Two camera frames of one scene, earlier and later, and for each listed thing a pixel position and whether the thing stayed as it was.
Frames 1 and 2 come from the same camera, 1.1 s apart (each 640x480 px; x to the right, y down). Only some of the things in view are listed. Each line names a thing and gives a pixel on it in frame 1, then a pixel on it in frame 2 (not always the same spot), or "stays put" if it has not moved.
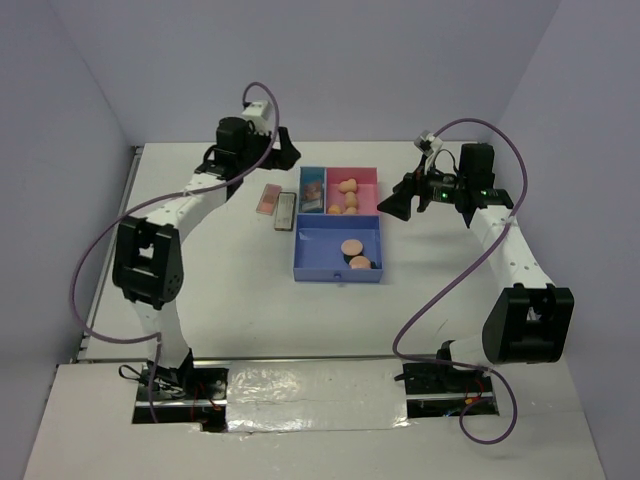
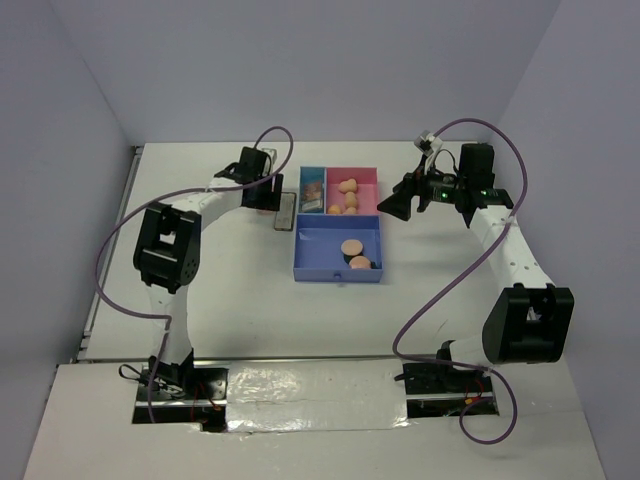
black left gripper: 285,156 → 270,201
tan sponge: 347,186 stays put
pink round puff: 360,262 stays put
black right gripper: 414,184 stays put
